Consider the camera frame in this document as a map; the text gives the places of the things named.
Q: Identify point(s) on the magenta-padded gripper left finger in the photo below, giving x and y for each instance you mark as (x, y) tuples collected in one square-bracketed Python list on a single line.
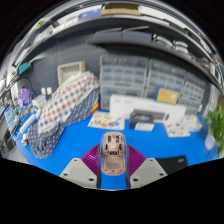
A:
[(88, 163)]

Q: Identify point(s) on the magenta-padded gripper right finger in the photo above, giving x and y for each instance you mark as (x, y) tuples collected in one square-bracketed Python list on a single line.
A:
[(136, 163)]

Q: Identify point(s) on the pink computer mouse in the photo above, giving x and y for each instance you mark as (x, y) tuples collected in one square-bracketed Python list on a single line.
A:
[(113, 156)]

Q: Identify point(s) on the black mouse pad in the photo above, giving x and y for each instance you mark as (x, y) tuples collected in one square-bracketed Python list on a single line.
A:
[(173, 165)]

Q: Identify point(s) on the small black labelled box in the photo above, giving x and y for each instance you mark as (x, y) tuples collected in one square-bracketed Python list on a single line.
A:
[(141, 121)]

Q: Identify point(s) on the printed picture card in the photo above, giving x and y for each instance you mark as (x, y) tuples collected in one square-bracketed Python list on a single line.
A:
[(176, 130), (105, 120)]

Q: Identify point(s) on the polka dot patterned cloth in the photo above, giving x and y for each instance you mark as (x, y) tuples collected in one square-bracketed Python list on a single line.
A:
[(63, 110)]

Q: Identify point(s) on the long white keyboard box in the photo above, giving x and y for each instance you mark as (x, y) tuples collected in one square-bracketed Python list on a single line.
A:
[(146, 105)]

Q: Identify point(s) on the yellow card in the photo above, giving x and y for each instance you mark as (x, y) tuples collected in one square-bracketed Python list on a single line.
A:
[(167, 96)]

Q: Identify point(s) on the green potted plant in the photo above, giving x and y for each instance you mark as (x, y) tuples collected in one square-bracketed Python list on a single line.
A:
[(216, 128)]

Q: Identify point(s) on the purple bag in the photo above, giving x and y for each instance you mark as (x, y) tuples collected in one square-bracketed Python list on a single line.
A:
[(25, 96)]

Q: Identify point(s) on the beige framed tray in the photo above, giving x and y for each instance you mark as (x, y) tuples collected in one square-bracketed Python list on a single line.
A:
[(70, 70)]

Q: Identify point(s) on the teal wall box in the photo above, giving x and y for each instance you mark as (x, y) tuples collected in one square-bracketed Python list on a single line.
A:
[(24, 68)]

